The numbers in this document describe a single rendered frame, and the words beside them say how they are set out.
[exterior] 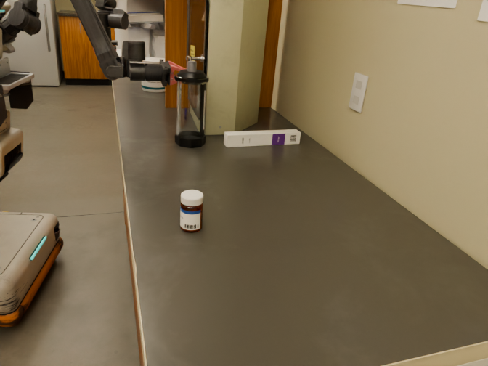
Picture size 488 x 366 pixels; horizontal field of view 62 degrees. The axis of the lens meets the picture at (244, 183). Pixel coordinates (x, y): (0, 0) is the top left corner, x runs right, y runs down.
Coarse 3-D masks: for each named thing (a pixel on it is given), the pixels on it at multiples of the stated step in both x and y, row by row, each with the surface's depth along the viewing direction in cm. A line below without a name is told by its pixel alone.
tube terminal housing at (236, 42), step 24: (216, 0) 129; (240, 0) 131; (264, 0) 144; (216, 24) 132; (240, 24) 134; (264, 24) 149; (216, 48) 135; (240, 48) 138; (216, 72) 139; (240, 72) 142; (216, 96) 142; (240, 96) 147; (216, 120) 146; (240, 120) 152
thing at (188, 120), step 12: (180, 84) 127; (192, 84) 126; (180, 96) 128; (192, 96) 127; (180, 108) 130; (192, 108) 129; (180, 120) 132; (192, 120) 131; (180, 132) 133; (192, 132) 132
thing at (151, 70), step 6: (162, 60) 141; (150, 66) 135; (156, 66) 136; (162, 66) 136; (150, 72) 135; (156, 72) 136; (162, 72) 136; (150, 78) 136; (156, 78) 137; (162, 78) 137; (162, 84) 138
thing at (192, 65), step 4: (188, 64) 127; (192, 64) 126; (196, 64) 127; (188, 68) 127; (192, 68) 127; (196, 68) 128; (180, 72) 127; (184, 72) 126; (188, 72) 126; (192, 72) 127; (196, 72) 127; (200, 72) 128; (180, 76) 126; (184, 76) 125; (188, 76) 125; (192, 76) 125; (196, 76) 125; (200, 76) 126; (204, 76) 128
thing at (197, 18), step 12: (192, 0) 148; (204, 0) 131; (192, 12) 149; (204, 12) 132; (192, 24) 150; (204, 24) 133; (192, 36) 152; (204, 36) 134; (204, 48) 135; (204, 60) 136; (204, 72) 138
